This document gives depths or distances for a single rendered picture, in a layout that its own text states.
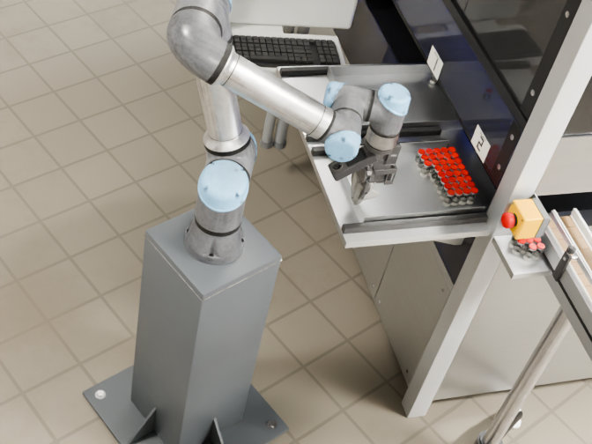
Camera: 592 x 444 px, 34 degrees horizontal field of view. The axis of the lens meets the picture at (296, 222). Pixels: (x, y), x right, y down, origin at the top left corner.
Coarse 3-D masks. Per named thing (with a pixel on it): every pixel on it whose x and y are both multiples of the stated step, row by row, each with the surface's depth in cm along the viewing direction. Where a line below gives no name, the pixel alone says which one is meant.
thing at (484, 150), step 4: (476, 132) 254; (480, 132) 252; (476, 136) 254; (484, 136) 250; (472, 140) 256; (476, 140) 254; (480, 140) 252; (484, 140) 250; (476, 144) 254; (484, 144) 250; (488, 144) 248; (476, 148) 254; (480, 148) 252; (484, 148) 250; (488, 148) 248; (480, 152) 252; (484, 152) 251; (480, 156) 252; (484, 156) 251; (484, 160) 251
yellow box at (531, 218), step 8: (520, 200) 238; (528, 200) 238; (536, 200) 239; (512, 208) 238; (520, 208) 236; (528, 208) 236; (536, 208) 237; (520, 216) 235; (528, 216) 234; (536, 216) 235; (544, 216) 235; (520, 224) 235; (528, 224) 234; (536, 224) 235; (544, 224) 236; (512, 232) 239; (520, 232) 236; (528, 232) 237; (536, 232) 238
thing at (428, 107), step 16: (384, 64) 287; (400, 64) 288; (416, 64) 290; (336, 80) 278; (352, 80) 285; (368, 80) 286; (384, 80) 287; (400, 80) 289; (416, 80) 290; (416, 96) 284; (432, 96) 286; (416, 112) 279; (432, 112) 281; (448, 112) 282; (448, 128) 276
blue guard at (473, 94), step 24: (408, 0) 288; (432, 0) 273; (408, 24) 289; (432, 24) 274; (456, 24) 260; (456, 48) 261; (456, 72) 262; (480, 72) 250; (456, 96) 263; (480, 96) 251; (480, 120) 251; (504, 120) 240
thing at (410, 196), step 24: (408, 144) 264; (432, 144) 267; (408, 168) 262; (384, 192) 253; (408, 192) 255; (432, 192) 257; (360, 216) 243; (384, 216) 243; (408, 216) 245; (432, 216) 248
